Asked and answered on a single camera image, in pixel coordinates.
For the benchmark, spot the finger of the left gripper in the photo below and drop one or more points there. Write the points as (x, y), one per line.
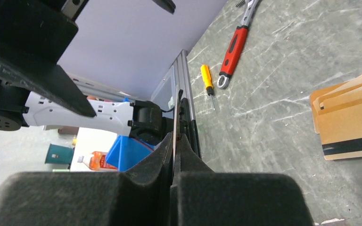
(167, 5)
(34, 34)

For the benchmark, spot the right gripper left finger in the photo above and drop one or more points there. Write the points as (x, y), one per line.
(137, 197)

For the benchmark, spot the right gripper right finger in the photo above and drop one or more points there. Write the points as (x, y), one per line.
(201, 197)

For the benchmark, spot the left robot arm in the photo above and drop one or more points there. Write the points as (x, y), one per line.
(20, 107)

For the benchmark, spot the orange drink bottle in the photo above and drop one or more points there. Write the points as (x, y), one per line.
(96, 161)

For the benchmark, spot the yellow handle screwdriver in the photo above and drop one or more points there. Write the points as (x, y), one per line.
(207, 79)

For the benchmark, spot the blue plastic bin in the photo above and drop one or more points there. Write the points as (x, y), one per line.
(126, 151)

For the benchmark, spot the red adjustable wrench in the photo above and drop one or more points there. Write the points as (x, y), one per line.
(236, 46)

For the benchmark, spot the aluminium frame rail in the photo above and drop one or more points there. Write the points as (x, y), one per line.
(163, 94)

